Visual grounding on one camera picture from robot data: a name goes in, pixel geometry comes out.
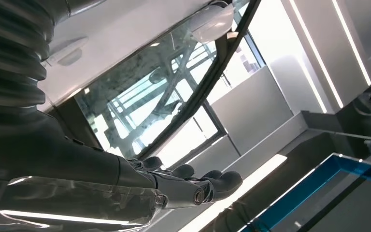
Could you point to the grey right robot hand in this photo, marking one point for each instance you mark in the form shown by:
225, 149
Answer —
60, 179

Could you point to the blue metal shelf rack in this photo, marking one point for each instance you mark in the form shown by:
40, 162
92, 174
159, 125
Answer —
300, 191

